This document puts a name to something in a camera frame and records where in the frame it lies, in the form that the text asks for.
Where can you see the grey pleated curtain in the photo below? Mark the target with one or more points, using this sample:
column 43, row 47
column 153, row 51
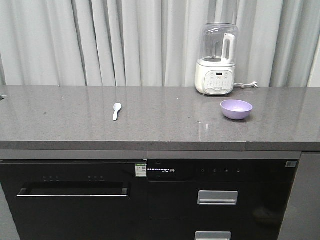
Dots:
column 154, row 43

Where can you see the black drawer cabinet appliance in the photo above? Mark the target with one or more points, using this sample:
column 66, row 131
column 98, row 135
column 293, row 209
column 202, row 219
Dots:
column 264, row 187

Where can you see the purple plastic bowl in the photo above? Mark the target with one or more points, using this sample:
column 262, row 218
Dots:
column 236, row 109

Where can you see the black built-in dishwasher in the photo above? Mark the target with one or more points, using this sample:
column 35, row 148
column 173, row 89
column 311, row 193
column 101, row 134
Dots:
column 76, row 199

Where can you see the white blender with clear jar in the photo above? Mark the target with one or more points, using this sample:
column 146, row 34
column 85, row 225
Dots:
column 216, row 64

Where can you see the silver lower drawer handle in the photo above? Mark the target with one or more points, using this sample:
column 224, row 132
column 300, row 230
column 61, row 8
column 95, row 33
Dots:
column 212, row 235

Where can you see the silver upper drawer handle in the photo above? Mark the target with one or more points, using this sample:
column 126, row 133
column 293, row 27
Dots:
column 217, row 197

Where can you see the silver drawer handle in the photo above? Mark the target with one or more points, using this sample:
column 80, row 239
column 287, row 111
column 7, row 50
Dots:
column 212, row 235
column 217, row 197

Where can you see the light blue plastic spoon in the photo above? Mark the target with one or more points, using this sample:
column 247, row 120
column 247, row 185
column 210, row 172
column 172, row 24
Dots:
column 116, row 107

